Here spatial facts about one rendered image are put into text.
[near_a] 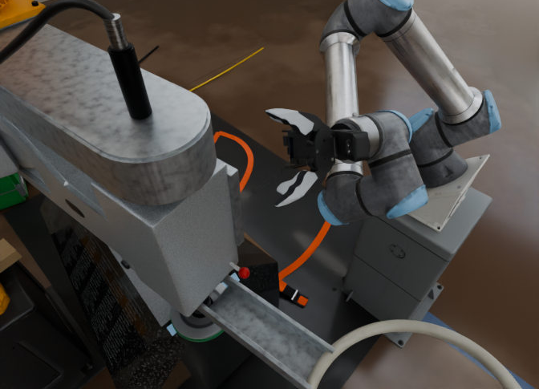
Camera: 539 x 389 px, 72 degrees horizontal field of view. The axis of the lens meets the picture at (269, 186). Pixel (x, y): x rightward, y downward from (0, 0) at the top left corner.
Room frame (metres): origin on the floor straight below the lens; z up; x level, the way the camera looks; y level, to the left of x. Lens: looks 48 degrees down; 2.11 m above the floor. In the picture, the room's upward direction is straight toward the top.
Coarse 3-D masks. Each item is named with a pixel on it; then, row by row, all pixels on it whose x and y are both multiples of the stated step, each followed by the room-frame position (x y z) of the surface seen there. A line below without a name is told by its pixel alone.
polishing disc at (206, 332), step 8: (216, 288) 0.62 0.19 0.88; (224, 288) 0.62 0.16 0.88; (216, 296) 0.59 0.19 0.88; (176, 312) 0.53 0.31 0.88; (176, 320) 0.50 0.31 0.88; (184, 320) 0.50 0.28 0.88; (192, 320) 0.50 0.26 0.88; (200, 320) 0.50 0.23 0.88; (208, 320) 0.50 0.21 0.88; (176, 328) 0.48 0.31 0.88; (184, 328) 0.48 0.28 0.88; (192, 328) 0.48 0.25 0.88; (200, 328) 0.48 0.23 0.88; (208, 328) 0.48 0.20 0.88; (216, 328) 0.48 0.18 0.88; (192, 336) 0.45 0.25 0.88; (200, 336) 0.45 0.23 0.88; (208, 336) 0.45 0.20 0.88
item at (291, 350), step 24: (240, 288) 0.50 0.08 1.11; (216, 312) 0.45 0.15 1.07; (240, 312) 0.45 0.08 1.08; (264, 312) 0.45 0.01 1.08; (240, 336) 0.36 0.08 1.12; (264, 336) 0.38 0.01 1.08; (288, 336) 0.38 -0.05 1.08; (312, 336) 0.36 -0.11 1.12; (264, 360) 0.31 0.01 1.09; (288, 360) 0.32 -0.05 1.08; (312, 360) 0.32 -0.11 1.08
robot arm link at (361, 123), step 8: (344, 120) 0.57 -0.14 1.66; (352, 120) 0.56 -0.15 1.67; (360, 120) 0.56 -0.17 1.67; (368, 120) 0.57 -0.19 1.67; (360, 128) 0.54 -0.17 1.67; (368, 128) 0.55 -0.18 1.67; (376, 128) 0.56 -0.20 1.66; (368, 136) 0.53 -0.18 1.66; (376, 136) 0.54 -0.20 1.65; (376, 144) 0.53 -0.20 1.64; (344, 160) 0.53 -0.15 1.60
